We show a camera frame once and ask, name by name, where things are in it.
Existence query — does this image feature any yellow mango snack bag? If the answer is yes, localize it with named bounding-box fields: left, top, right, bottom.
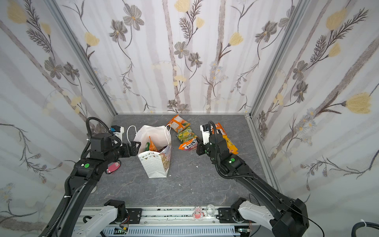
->
left=223, top=135, right=238, bottom=155

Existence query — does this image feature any green orange Fox's packet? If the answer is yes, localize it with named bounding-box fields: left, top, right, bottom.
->
left=179, top=137, right=198, bottom=151

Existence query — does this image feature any orange chips packet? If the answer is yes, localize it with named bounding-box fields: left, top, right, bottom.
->
left=148, top=137, right=158, bottom=152

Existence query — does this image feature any green yellow candy packet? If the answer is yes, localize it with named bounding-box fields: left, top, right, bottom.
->
left=177, top=127, right=197, bottom=143

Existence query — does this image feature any white cartoon paper bag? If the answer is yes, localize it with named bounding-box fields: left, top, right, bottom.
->
left=133, top=125, right=172, bottom=179

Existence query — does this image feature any green snack packet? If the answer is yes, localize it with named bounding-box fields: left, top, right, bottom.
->
left=145, top=142, right=150, bottom=151

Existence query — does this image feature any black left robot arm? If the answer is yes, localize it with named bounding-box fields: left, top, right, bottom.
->
left=41, top=117, right=141, bottom=237

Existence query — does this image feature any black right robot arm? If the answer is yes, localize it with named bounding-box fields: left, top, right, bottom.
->
left=196, top=121, right=313, bottom=237

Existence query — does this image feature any pink eraser block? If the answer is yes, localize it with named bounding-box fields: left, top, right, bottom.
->
left=106, top=160, right=121, bottom=174

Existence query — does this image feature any orange white snack packet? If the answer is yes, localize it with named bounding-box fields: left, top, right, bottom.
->
left=215, top=123, right=227, bottom=136

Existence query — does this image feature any orange mango snack packet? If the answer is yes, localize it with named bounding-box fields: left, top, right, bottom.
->
left=168, top=115, right=190, bottom=133

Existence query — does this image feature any clear glass ornament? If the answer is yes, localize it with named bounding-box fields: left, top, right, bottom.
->
left=205, top=204, right=216, bottom=216

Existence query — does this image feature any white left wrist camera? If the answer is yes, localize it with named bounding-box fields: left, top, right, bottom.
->
left=111, top=125, right=124, bottom=144

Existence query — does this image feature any white vented cable duct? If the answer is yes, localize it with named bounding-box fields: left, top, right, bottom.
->
left=103, top=226, right=241, bottom=237

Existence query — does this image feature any black corrugated hose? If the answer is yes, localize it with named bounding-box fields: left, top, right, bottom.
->
left=351, top=220, right=379, bottom=237

